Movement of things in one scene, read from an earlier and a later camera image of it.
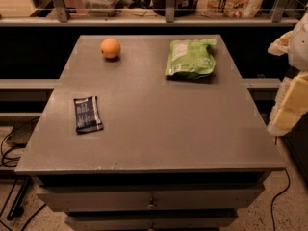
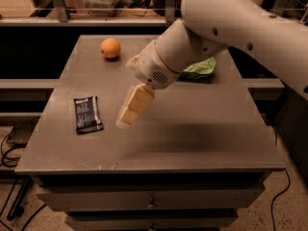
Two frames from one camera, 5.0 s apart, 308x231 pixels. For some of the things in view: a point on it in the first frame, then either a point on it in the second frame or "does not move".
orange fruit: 111,47 does not move
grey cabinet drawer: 149,197 does not move
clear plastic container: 101,1 does not move
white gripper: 299,50 to 150,66
